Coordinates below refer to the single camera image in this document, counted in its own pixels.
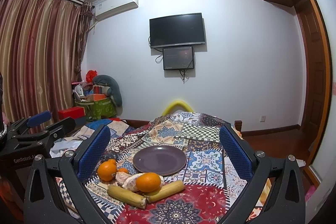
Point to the small tangerine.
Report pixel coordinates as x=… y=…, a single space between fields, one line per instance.
x=123 y=170
x=112 y=161

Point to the yellow sugarcane piece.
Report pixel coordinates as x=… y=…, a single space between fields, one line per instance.
x=165 y=191
x=127 y=196

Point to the large orange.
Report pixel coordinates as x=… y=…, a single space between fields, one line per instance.
x=107 y=170
x=148 y=182

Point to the green storage bag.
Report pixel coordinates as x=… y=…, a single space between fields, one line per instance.
x=97 y=110

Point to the white wall socket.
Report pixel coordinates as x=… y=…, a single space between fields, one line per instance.
x=262 y=118

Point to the yellow foam tube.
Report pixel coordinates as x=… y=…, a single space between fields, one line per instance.
x=177 y=104

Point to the peeled pomelo segment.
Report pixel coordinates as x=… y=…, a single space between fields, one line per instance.
x=129 y=184
x=121 y=177

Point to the dark purple plate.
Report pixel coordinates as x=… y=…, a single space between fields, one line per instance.
x=164 y=160

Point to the red box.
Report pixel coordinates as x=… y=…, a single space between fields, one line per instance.
x=73 y=112

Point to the small black wall monitor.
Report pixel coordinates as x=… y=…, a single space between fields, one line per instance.
x=178 y=58

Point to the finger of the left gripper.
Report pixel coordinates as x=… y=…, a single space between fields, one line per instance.
x=52 y=132
x=23 y=125

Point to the striped red gold curtain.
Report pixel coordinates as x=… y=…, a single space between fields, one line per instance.
x=42 y=49

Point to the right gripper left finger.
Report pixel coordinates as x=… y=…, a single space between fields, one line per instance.
x=43 y=201

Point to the white air conditioner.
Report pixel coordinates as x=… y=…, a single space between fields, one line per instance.
x=110 y=8

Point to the wooden door frame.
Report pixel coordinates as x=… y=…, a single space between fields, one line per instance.
x=318 y=79

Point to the patchwork patterned bedspread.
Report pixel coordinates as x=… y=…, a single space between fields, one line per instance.
x=185 y=151

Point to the black wall television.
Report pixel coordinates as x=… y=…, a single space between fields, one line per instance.
x=175 y=30

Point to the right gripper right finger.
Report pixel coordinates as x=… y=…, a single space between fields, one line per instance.
x=285 y=202

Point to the red gift bow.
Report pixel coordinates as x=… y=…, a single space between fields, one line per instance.
x=90 y=75

